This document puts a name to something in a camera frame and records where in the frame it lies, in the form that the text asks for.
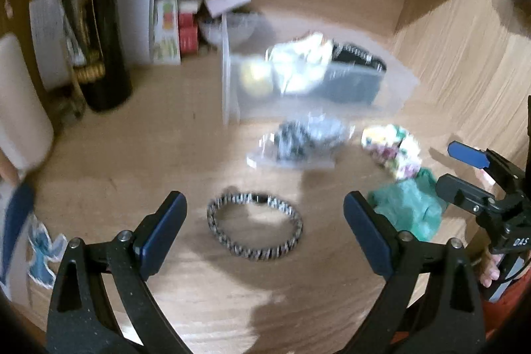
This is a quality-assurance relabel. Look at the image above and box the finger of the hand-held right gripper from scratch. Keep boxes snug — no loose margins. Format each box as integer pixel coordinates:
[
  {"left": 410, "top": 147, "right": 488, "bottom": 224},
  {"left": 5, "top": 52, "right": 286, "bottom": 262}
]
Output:
[
  {"left": 435, "top": 173, "right": 496, "bottom": 214},
  {"left": 447, "top": 141, "right": 524, "bottom": 185}
]

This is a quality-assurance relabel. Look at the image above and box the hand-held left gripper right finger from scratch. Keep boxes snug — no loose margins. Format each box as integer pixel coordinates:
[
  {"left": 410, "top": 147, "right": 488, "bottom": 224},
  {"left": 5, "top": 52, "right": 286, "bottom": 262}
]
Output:
[{"left": 340, "top": 191, "right": 487, "bottom": 354}]

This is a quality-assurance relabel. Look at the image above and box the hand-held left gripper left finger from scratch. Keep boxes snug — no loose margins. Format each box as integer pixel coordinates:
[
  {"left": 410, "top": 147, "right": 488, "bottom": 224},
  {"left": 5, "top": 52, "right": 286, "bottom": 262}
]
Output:
[{"left": 45, "top": 191, "right": 194, "bottom": 354}]

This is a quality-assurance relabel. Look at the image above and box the green scrunchie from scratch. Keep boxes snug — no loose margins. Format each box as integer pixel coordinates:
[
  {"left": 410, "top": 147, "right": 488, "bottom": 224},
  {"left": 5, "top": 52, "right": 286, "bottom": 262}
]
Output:
[{"left": 367, "top": 167, "right": 449, "bottom": 242}]

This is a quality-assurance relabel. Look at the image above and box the floral scrunchie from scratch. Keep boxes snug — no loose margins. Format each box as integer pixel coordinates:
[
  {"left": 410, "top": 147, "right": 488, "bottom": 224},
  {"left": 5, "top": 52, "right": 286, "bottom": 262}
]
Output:
[{"left": 361, "top": 124, "right": 423, "bottom": 179}]

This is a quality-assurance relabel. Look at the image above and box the black silver beaded bracelet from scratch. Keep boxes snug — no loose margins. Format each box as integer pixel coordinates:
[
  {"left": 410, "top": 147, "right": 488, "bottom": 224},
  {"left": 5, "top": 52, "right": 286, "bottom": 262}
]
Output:
[{"left": 206, "top": 190, "right": 304, "bottom": 262}]

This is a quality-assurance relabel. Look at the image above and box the bagged dark patterned scrunchie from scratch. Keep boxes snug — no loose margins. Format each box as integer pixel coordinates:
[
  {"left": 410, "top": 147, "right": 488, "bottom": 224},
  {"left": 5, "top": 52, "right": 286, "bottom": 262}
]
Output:
[{"left": 246, "top": 111, "right": 356, "bottom": 172}]

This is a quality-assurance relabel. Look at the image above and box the clear plastic container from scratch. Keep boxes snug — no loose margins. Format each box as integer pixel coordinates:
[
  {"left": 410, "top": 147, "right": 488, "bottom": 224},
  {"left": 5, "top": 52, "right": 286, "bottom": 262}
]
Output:
[{"left": 221, "top": 12, "right": 420, "bottom": 126}]

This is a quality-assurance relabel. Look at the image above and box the yellow soft item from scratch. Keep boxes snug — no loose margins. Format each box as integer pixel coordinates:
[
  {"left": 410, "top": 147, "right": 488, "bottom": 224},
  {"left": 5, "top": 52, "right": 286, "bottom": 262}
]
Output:
[{"left": 240, "top": 59, "right": 275, "bottom": 100}]

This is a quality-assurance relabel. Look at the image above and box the person's right hand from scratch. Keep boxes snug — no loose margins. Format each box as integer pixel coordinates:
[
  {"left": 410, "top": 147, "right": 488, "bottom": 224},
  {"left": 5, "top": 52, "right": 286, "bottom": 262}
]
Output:
[{"left": 471, "top": 251, "right": 505, "bottom": 289}]

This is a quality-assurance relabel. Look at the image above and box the blue cartoon sticker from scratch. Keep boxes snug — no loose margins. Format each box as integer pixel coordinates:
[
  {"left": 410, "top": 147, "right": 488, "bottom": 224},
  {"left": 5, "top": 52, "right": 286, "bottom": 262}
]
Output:
[{"left": 26, "top": 215, "right": 69, "bottom": 290}]

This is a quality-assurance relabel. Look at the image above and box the black patterned cloth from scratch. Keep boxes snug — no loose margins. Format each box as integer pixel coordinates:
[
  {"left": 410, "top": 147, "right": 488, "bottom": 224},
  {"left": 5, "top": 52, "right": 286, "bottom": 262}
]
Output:
[{"left": 321, "top": 42, "right": 387, "bottom": 106}]

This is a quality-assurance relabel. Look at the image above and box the blue flat object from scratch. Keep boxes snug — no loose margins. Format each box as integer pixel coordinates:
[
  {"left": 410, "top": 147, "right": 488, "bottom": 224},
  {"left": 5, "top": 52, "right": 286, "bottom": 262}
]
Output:
[{"left": 0, "top": 183, "right": 37, "bottom": 288}]

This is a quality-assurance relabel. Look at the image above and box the white pale crumpled cloth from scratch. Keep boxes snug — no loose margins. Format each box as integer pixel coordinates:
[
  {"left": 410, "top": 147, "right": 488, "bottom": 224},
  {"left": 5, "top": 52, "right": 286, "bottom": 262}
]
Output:
[{"left": 266, "top": 31, "right": 335, "bottom": 95}]

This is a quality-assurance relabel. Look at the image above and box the white paper roll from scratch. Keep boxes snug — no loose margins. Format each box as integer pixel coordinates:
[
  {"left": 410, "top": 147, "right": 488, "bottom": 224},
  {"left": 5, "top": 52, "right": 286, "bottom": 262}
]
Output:
[{"left": 0, "top": 34, "right": 55, "bottom": 172}]

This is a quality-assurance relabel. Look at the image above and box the red box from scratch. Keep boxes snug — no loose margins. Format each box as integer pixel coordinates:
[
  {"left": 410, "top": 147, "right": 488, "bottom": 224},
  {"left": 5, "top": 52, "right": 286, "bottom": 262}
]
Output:
[{"left": 178, "top": 0, "right": 200, "bottom": 55}]

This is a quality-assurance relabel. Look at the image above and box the clear glass bowl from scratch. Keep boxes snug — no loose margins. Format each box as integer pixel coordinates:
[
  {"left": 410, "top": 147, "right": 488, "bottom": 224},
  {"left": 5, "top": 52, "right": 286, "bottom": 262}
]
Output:
[{"left": 198, "top": 12, "right": 263, "bottom": 47}]

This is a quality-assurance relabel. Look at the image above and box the dark glass bottle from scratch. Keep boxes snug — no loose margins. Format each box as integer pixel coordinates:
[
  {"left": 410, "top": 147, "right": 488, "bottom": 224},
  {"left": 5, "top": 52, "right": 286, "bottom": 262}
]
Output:
[{"left": 56, "top": 0, "right": 133, "bottom": 113}]

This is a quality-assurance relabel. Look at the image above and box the gold coiled cord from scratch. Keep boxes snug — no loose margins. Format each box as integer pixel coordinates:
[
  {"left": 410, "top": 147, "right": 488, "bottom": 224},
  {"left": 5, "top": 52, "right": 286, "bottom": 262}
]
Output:
[{"left": 71, "top": 61, "right": 106, "bottom": 86}]

